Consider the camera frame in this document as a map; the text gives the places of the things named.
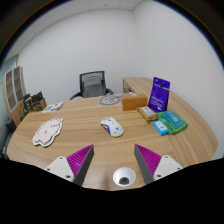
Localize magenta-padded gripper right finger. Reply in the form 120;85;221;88
133;143;184;185

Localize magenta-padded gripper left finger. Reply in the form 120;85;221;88
43;143;95;187

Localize white blue yellow computer mouse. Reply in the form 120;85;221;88
99;116;125;138

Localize pink pig-shaped mouse pad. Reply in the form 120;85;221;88
32;117;64;148

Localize small light blue packet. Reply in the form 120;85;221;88
152;120;170;137

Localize green flat packet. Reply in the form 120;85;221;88
156;110;189;135

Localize tan wrapped packet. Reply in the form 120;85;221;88
137;105;159;124

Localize green purple sticker sheet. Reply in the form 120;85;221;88
42;102;65;114

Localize dark brown carton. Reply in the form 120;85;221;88
31;98;48;113

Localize brown cardboard box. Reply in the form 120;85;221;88
121;93;149;112

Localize purple stand-up pouch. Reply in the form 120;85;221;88
147;76;171;114

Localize black ribbed box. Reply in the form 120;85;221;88
30;91;44;104

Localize grey backpack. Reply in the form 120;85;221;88
82;75;107;98

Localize wooden side desk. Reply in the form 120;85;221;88
122;77;154;96

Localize grey shelf unit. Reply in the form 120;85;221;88
3;65;28;113

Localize white desk cable grommet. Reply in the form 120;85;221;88
112;166;137;187

